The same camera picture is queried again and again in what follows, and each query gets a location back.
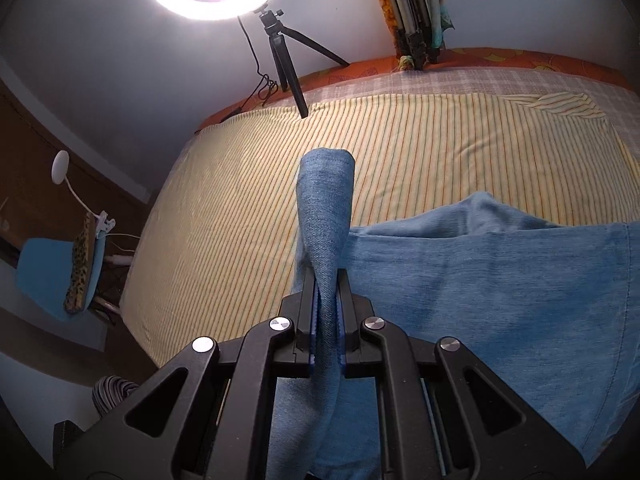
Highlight blue chair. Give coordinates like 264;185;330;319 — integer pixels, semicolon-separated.
15;237;106;322

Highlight pink plaid blanket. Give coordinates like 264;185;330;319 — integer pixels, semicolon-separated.
269;65;640;151

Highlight white power strip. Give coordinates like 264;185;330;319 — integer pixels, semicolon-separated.
104;255;134;266

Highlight white clip lamp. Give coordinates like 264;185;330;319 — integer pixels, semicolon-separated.
50;149;117;233

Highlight black white striped fabric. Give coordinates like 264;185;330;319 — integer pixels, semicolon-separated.
91;375;138;417

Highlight black power cable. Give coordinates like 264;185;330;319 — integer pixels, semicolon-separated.
219;15;279;124

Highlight yellow striped sheet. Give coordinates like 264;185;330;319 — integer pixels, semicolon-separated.
120;92;639;364

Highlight leopard print cushion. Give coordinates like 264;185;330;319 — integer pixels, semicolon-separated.
63;212;96;314

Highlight colourful floral cloth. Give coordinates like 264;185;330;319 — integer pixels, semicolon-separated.
378;0;454;70

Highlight folded silver tripod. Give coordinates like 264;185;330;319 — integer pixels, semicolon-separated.
390;0;428;70

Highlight light blue denim pants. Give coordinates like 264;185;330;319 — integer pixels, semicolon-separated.
267;148;639;479

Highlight black mini tripod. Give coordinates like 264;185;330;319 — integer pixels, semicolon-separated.
255;3;350;118

